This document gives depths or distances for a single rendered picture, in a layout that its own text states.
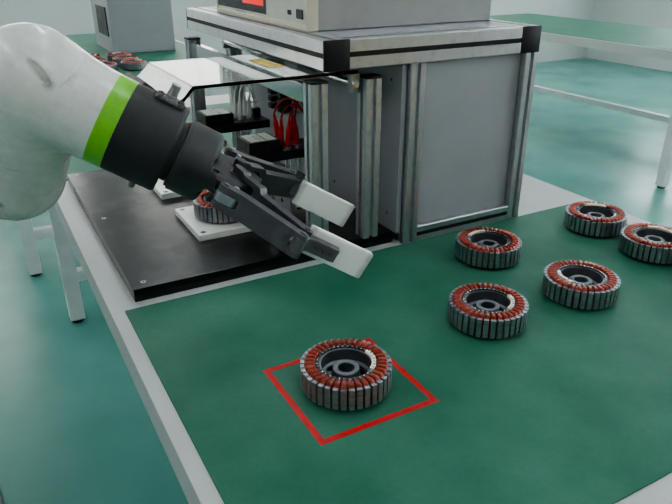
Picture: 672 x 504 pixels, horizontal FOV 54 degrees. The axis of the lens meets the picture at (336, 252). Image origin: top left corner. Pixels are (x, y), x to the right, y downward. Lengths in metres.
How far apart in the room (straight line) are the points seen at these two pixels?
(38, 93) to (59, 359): 1.80
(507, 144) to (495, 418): 0.65
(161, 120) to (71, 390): 1.64
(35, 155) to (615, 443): 0.67
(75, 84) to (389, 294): 0.58
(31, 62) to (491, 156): 0.87
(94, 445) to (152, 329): 1.05
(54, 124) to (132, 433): 1.43
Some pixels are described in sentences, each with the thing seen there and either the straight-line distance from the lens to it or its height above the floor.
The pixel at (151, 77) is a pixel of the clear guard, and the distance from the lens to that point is 1.13.
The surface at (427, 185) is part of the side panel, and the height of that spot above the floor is 0.85.
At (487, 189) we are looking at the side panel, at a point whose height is 0.82.
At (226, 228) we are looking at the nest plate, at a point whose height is 0.78.
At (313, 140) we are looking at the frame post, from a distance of 1.06.
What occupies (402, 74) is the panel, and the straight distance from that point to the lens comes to 1.12.
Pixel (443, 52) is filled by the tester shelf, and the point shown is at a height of 1.08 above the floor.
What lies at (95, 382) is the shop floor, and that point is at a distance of 2.23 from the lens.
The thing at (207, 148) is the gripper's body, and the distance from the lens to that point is 0.66.
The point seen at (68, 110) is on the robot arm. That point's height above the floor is 1.11.
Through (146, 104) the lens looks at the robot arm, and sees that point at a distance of 0.65.
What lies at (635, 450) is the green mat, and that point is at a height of 0.75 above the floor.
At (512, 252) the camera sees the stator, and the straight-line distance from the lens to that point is 1.13.
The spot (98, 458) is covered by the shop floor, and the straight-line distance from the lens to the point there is 1.94.
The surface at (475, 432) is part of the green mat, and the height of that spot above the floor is 0.75.
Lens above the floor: 1.24
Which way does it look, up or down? 25 degrees down
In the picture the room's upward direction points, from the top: straight up
